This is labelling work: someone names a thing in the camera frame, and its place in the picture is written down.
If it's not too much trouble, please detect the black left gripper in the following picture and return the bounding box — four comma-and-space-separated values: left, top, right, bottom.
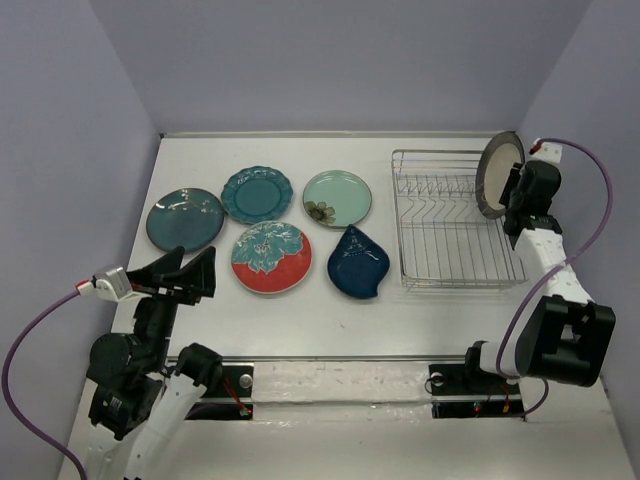
130, 242, 219, 367

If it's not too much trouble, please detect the grey cream plate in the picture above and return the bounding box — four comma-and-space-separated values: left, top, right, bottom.
475, 131, 524, 220

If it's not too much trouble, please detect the dark teal blossom plate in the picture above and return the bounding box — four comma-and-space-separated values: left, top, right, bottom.
145, 188, 225, 253

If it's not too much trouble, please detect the red and teal plate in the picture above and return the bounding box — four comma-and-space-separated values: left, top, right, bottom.
230, 221, 313, 295

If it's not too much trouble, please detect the teal scalloped plate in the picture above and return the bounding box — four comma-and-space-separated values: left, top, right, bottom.
220, 166, 293, 225

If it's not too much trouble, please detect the light green flower plate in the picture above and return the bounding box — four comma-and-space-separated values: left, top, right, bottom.
302, 170, 372, 229

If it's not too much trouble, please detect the dark blue leaf plate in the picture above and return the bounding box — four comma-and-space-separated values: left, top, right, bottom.
327, 225, 390, 300

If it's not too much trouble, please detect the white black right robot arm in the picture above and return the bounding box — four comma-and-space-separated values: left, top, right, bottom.
172, 157, 615, 392

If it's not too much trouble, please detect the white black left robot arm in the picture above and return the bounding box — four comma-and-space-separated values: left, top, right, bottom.
77, 247, 223, 479

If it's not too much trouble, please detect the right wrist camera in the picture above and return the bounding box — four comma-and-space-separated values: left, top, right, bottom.
529, 138, 563, 165

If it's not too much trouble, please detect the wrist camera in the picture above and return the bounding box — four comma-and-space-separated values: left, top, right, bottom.
76, 266, 134, 303
529, 138, 563, 165

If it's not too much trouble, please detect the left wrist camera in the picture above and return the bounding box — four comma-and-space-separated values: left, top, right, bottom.
76, 266, 134, 303

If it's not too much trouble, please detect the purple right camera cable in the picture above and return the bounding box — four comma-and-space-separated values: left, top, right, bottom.
497, 138, 614, 419

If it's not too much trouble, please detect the purple camera cable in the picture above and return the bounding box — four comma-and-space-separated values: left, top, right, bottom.
497, 138, 614, 419
1, 290, 89, 480

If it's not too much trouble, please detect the metal wire dish rack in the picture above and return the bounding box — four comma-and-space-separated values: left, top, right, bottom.
391, 149, 527, 291

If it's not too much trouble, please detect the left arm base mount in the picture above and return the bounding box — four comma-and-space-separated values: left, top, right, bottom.
186, 363, 254, 421

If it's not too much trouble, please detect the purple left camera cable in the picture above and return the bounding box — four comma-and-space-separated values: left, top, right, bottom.
1, 290, 89, 480

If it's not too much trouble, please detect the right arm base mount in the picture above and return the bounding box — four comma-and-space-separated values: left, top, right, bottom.
424, 363, 525, 419

